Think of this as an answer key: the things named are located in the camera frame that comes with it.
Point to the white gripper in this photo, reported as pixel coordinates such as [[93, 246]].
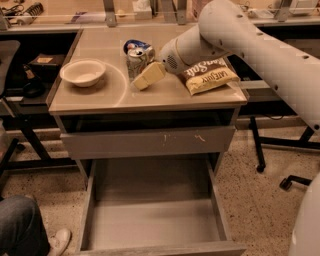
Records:
[[169, 57]]

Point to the green white 7up can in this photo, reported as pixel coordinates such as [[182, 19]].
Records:
[[136, 61]]

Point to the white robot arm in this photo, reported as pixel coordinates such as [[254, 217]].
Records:
[[275, 213]]

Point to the blue pepsi can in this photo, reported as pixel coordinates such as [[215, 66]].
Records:
[[140, 45]]

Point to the closed top drawer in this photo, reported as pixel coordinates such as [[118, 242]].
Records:
[[153, 142]]

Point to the grey drawer cabinet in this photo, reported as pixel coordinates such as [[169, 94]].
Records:
[[116, 105]]

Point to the open middle drawer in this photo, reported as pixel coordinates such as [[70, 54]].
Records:
[[158, 206]]

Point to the brown sea salt chip bag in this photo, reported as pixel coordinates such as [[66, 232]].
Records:
[[207, 75]]

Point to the tissue box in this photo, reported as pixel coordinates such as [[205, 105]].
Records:
[[142, 9]]

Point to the white paper bowl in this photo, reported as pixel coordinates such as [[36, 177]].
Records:
[[83, 73]]

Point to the black box on shelf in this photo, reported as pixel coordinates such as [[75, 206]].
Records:
[[47, 66]]

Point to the white sneaker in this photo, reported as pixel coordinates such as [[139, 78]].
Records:
[[59, 242]]

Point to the person leg in jeans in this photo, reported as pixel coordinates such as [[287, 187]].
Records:
[[22, 232]]

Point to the black desk frame left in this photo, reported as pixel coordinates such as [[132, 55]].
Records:
[[45, 161]]

